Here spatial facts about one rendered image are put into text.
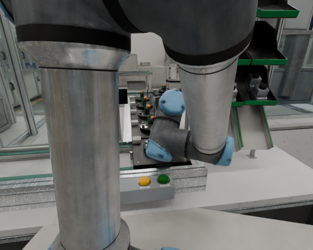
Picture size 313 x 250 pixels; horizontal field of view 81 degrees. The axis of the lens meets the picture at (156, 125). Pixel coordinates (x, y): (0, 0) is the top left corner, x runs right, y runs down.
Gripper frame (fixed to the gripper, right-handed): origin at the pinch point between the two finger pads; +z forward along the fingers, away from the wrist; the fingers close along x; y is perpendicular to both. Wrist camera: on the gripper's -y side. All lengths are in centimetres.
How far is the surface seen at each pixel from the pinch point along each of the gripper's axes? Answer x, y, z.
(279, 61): 45, -16, -25
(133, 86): 1, -270, 468
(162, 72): 130, -403, 607
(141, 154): -8.1, 10.9, 3.4
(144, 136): -5.2, -0.2, 17.9
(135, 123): -9.2, -11.8, 31.7
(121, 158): -17.4, 11.2, 11.7
